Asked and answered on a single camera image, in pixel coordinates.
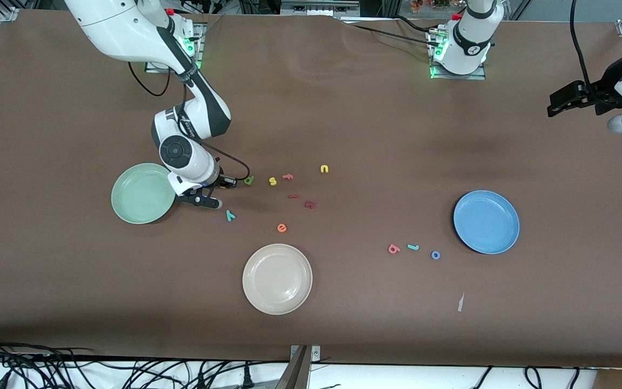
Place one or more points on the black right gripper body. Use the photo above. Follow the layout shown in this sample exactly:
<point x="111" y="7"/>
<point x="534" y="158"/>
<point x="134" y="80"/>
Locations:
<point x="221" y="180"/>

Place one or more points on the orange decoration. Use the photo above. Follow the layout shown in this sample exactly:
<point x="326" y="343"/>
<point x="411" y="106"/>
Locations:
<point x="430" y="4"/>

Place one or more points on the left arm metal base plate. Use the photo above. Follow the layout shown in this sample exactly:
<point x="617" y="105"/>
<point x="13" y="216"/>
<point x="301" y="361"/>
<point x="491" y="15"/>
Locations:
<point x="478" y="77"/>

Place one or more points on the metal table bracket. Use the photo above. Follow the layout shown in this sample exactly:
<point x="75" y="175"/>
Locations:
<point x="316" y="354"/>

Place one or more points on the light green plate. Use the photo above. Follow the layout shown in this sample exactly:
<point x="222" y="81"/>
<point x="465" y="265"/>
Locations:
<point x="141" y="197"/>

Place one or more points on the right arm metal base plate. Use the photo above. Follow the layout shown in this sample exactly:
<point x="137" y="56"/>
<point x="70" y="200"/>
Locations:
<point x="202" y="32"/>

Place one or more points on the grey equipment box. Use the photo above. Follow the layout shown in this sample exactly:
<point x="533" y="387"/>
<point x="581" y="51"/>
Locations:
<point x="316" y="8"/>

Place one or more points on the pink foam letter b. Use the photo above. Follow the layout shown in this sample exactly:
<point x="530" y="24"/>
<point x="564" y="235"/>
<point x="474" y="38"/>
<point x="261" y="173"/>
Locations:
<point x="390" y="248"/>

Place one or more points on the beige plate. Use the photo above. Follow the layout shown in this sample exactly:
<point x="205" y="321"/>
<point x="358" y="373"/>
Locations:
<point x="277" y="279"/>

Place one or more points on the white paper scrap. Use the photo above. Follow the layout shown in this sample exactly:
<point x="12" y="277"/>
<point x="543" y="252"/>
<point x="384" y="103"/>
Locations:
<point x="460" y="303"/>

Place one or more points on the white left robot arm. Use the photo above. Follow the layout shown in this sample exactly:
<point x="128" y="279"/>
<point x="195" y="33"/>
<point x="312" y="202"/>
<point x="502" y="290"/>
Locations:
<point x="470" y="40"/>

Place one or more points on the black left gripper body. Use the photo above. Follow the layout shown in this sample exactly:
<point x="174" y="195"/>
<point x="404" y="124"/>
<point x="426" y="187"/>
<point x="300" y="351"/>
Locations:
<point x="600" y="95"/>

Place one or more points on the blue plate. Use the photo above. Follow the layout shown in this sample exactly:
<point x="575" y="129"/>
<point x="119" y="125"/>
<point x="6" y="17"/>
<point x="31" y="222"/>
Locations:
<point x="486" y="221"/>

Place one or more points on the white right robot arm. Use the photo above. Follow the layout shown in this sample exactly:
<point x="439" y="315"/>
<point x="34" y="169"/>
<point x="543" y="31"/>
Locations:
<point x="127" y="27"/>

